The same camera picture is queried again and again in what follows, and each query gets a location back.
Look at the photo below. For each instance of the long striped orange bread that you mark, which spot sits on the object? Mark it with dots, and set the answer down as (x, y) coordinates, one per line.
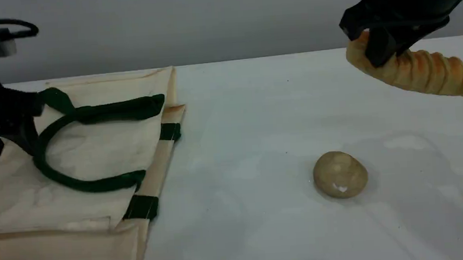
(425, 74)

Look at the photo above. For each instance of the round beige egg yolk pastry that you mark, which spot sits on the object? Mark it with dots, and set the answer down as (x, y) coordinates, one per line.
(341, 175)

